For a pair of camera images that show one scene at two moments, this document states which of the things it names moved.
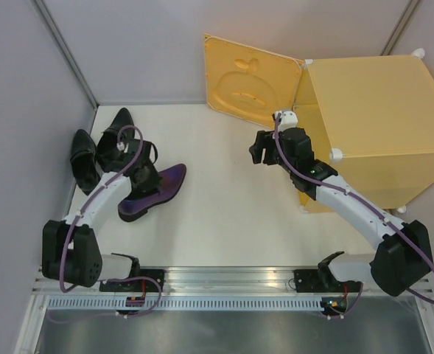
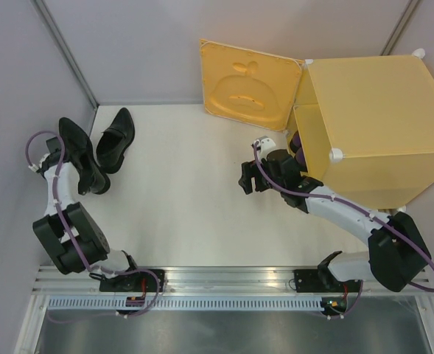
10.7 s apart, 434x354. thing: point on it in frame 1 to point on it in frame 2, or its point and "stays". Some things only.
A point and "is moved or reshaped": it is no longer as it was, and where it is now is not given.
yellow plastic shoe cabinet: [382, 121] stays
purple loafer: [133, 208] is moved or reshaped
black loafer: [113, 144] stays
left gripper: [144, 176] to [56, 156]
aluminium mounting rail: [228, 280] stays
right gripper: [264, 139] to [250, 170]
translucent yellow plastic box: [249, 84] stays
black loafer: [83, 161] is moved or reshaped
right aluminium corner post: [389, 47] stays
